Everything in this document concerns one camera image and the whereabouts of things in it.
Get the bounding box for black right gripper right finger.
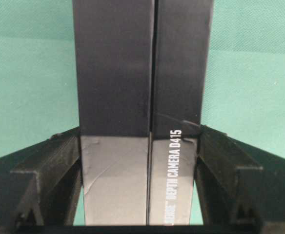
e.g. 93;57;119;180
195;125;285;234

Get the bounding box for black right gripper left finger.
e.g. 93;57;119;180
0;128;82;234

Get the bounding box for black RealSense D415 box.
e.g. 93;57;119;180
73;0;213;225

